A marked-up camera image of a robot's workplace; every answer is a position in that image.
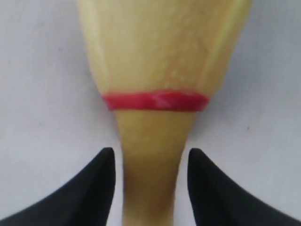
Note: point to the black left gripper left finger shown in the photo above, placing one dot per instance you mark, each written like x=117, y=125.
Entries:
x=83, y=201

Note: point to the whole rubber chicken facing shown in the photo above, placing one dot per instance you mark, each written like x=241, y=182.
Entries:
x=156, y=64

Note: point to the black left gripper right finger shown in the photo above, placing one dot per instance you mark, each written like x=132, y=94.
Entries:
x=218, y=201

